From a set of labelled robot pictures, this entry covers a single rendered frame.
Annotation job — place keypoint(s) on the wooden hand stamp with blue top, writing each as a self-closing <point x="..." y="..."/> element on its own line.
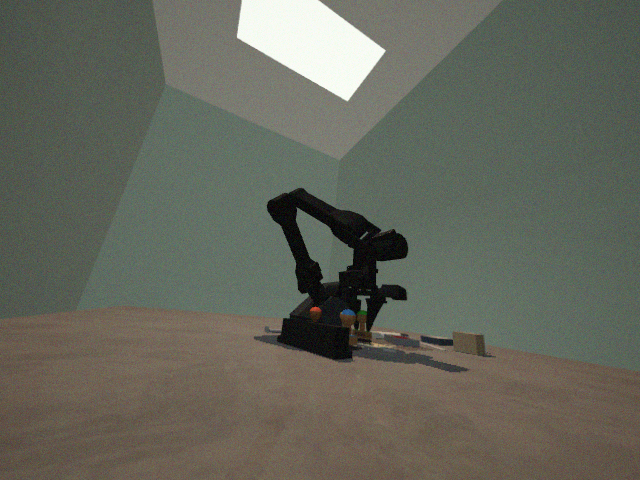
<point x="348" y="318"/>

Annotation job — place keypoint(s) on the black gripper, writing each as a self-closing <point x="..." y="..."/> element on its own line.
<point x="377" y="295"/>

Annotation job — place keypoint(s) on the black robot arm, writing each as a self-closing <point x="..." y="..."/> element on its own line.
<point x="347" y="226"/>

